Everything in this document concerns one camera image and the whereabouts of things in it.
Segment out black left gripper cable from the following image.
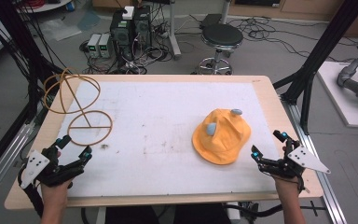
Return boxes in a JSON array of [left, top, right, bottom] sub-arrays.
[[17, 166, 45, 219]]

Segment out person's left hand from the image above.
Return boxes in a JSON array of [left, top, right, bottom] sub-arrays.
[[39, 149, 75, 203]]

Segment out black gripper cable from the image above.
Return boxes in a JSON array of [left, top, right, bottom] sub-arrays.
[[17, 166, 45, 219], [223, 175, 307, 218]]

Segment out black round stool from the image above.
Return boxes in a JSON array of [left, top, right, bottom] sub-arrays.
[[195, 23, 244, 76]]

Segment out tangle of floor cables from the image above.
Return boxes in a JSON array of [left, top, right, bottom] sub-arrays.
[[79, 6, 181, 76]]

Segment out black metal frame post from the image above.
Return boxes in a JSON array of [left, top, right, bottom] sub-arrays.
[[0, 0, 63, 185], [272, 0, 358, 135]]

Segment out person's right hand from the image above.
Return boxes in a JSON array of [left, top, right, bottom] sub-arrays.
[[272, 146, 303, 198]]

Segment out white round table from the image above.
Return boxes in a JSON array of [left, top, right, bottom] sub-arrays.
[[14, 0, 73, 14]]

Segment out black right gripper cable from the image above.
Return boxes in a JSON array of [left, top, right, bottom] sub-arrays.
[[223, 175, 307, 218]]

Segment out yellow bucket hat blue ears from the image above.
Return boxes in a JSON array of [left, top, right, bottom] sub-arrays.
[[191, 107, 252, 166]]

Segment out white table mat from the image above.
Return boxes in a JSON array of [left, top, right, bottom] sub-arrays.
[[56, 80, 282, 198]]

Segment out brown wire hat stand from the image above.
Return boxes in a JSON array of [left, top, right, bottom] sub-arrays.
[[43, 67, 114, 147]]

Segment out black computer tower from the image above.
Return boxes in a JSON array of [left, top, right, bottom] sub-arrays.
[[132, 5, 153, 50], [109, 8, 135, 62]]

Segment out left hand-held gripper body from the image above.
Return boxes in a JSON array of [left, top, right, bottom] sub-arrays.
[[18, 146, 87, 190]]

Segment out person's legs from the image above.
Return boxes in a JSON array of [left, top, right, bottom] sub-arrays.
[[104, 203, 232, 224]]

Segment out white box on tower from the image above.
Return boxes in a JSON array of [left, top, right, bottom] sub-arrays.
[[121, 5, 135, 21]]

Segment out white floor platform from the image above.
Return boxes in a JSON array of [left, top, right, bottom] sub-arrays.
[[316, 61, 358, 130]]

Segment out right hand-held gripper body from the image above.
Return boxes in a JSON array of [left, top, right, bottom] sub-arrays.
[[256, 139, 332, 189]]

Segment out aluminium rail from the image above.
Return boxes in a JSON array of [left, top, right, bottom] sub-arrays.
[[0, 121, 35, 208], [280, 95, 349, 224]]

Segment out grey bench power supply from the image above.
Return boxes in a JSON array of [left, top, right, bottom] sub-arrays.
[[98, 33, 114, 59], [86, 33, 103, 59]]

